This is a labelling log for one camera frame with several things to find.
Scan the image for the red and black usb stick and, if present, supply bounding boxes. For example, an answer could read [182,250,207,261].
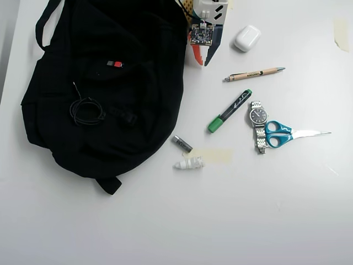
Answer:
[106,60,125,70]

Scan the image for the torn beige masking tape piece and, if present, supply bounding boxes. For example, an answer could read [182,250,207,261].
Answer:
[333,17,351,54]

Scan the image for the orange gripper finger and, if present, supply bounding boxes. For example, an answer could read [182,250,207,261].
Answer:
[191,43,205,67]

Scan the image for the small white plastic bottle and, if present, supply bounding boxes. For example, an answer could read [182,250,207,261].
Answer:
[173,155,206,171]

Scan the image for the grey cylindrical battery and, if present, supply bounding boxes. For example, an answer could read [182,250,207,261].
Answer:
[173,135,193,153]

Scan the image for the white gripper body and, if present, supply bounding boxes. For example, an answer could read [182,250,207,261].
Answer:
[192,0,230,27]

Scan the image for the black fabric bag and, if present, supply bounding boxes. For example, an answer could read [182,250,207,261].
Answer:
[20,0,194,195]

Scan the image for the white earbuds case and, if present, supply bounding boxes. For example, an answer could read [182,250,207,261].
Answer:
[233,25,262,53]

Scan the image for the camera circuit board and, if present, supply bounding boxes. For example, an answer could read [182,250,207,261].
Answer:
[189,22,215,46]

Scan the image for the black coiled cable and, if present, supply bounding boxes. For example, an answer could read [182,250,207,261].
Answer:
[69,80,107,128]

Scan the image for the blue handled scissors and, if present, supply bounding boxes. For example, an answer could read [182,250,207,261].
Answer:
[264,120,333,149]

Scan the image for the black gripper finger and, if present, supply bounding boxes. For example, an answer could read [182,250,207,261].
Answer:
[204,25,223,67]

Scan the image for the long beige masking tape strip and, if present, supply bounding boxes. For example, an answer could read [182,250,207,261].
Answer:
[189,147,234,166]

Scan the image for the silver metal wristwatch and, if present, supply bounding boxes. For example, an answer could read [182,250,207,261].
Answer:
[247,100,270,155]

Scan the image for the black marker with green cap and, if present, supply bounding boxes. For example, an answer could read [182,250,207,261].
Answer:
[207,88,253,134]

